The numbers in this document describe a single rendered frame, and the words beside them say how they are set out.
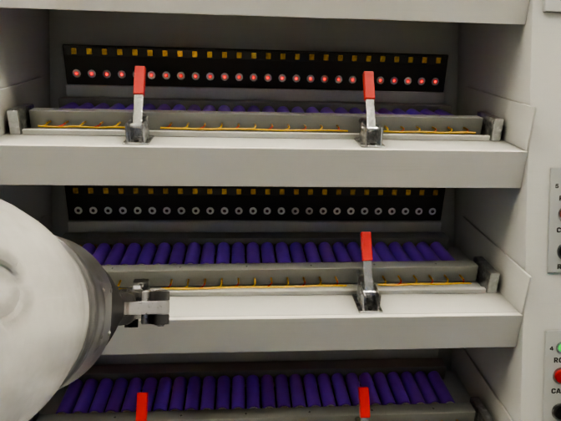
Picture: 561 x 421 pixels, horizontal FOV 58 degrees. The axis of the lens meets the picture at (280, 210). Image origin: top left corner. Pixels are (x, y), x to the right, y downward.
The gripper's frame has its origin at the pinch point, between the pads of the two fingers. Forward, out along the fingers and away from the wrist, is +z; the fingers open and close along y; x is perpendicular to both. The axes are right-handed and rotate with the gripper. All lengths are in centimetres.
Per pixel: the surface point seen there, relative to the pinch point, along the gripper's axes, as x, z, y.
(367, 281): 2.3, 8.0, 26.5
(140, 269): 4.0, 12.2, -0.6
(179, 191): 15.2, 19.4, 2.9
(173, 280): 2.7, 12.6, 3.3
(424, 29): 40, 18, 39
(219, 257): 5.7, 15.9, 8.8
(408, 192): 15.2, 19.4, 35.9
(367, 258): 4.9, 8.0, 26.6
